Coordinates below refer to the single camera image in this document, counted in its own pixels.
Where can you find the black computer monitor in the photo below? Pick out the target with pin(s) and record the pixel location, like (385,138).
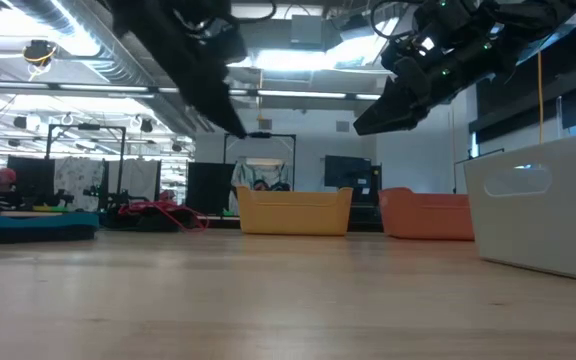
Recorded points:
(348,172)

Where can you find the black wide rubber band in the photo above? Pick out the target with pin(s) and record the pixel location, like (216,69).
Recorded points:
(33,235)
(143,222)

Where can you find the orange plastic basket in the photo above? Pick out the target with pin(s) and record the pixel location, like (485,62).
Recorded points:
(423,217)

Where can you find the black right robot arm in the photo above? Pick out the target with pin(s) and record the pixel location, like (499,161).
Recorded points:
(528,25)

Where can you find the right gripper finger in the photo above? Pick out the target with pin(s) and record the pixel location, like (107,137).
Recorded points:
(398,117)
(383,105)

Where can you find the black gantry frame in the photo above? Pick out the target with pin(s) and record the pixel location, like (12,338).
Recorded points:
(88,127)
(260,134)

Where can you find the silver ceiling duct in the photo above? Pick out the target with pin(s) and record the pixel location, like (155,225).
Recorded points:
(123,65)

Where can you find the long ceiling light strip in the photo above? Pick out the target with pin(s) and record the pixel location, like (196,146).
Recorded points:
(300,94)
(103,88)

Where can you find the pale grey plastic basket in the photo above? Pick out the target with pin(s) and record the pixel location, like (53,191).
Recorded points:
(543,235)

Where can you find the yellow plastic basket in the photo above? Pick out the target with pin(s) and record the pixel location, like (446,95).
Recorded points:
(293,215)

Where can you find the large black screen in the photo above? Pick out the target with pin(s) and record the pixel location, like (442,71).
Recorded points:
(210,187)
(33,172)

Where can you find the white patterned cloth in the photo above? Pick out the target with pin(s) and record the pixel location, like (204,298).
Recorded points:
(75,182)

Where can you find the red thin rubber band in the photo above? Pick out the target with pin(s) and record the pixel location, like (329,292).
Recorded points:
(153,206)

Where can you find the pale green cloth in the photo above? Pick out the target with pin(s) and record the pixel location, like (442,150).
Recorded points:
(248,175)

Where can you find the plain white cloth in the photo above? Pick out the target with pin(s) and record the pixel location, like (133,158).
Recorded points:
(140,177)

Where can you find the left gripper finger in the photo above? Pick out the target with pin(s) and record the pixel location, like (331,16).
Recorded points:
(213,95)

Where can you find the blue wide rubber band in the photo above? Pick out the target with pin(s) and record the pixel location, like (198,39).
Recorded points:
(33,218)

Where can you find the grey ceiling air unit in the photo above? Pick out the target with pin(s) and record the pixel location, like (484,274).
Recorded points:
(307,30)

